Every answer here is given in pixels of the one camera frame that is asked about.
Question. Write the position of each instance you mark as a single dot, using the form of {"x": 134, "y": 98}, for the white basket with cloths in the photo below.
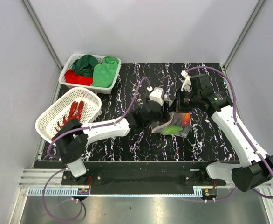
{"x": 68, "y": 66}

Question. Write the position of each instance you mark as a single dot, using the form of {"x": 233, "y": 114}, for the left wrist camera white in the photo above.
{"x": 157, "y": 95}

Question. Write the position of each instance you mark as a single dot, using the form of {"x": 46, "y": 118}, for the green vegetable toy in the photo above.
{"x": 172, "y": 130}

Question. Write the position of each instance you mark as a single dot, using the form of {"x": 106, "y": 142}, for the white slotted cable duct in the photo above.
{"x": 78, "y": 192}

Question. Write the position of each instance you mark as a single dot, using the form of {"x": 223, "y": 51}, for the light green cloth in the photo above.
{"x": 105, "y": 72}

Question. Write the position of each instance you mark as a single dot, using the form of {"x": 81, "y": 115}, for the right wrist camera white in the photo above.
{"x": 186, "y": 85}

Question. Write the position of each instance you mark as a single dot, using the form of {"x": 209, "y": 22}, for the black marble pattern mat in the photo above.
{"x": 205, "y": 140}

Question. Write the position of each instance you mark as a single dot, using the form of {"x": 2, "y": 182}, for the red lobster toy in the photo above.
{"x": 75, "y": 112}

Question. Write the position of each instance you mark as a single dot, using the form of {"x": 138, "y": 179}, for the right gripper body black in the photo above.
{"x": 186, "y": 101}

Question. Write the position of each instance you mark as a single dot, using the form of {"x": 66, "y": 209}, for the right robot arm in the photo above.
{"x": 255, "y": 164}

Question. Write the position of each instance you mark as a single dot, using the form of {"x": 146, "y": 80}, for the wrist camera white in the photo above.
{"x": 157, "y": 95}
{"x": 186, "y": 85}

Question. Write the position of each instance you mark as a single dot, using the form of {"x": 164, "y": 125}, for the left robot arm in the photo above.
{"x": 73, "y": 138}

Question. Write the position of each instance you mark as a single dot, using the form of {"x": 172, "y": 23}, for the dark green cloth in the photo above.
{"x": 85, "y": 65}

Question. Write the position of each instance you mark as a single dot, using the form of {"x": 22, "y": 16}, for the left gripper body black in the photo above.
{"x": 161, "y": 117}

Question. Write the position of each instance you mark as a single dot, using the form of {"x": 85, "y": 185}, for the white perforated empty basket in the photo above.
{"x": 49, "y": 121}

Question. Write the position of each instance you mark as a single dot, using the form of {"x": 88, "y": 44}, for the red cloth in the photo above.
{"x": 73, "y": 78}

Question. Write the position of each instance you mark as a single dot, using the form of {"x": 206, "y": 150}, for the clear zip top bag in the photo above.
{"x": 178, "y": 124}

